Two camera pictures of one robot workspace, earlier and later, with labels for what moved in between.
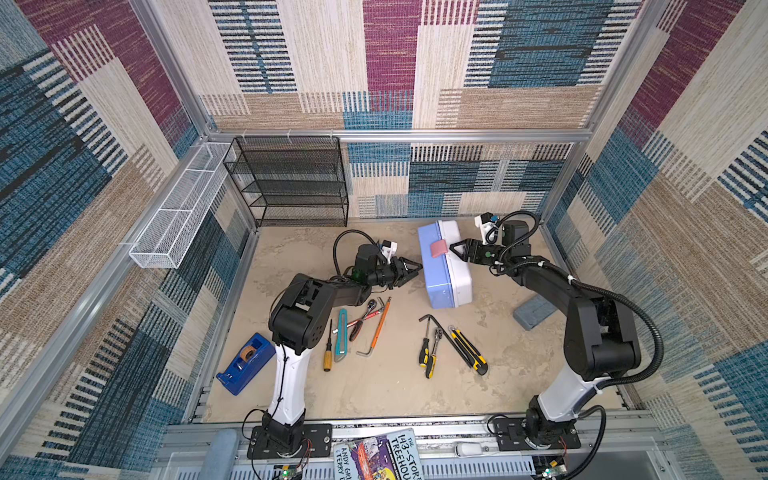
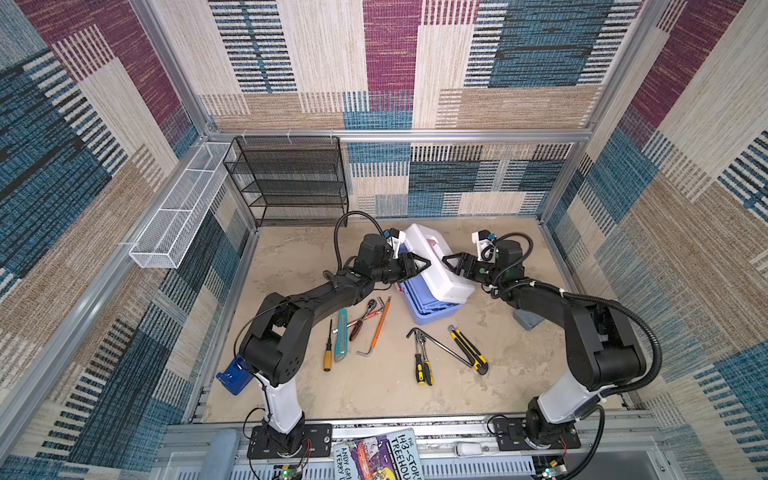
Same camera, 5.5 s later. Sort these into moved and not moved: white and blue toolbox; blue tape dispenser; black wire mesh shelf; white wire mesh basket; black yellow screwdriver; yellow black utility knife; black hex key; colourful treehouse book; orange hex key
Moved: white and blue toolbox; black yellow screwdriver; black hex key
Not moved: orange hex key; white wire mesh basket; black wire mesh shelf; colourful treehouse book; blue tape dispenser; yellow black utility knife
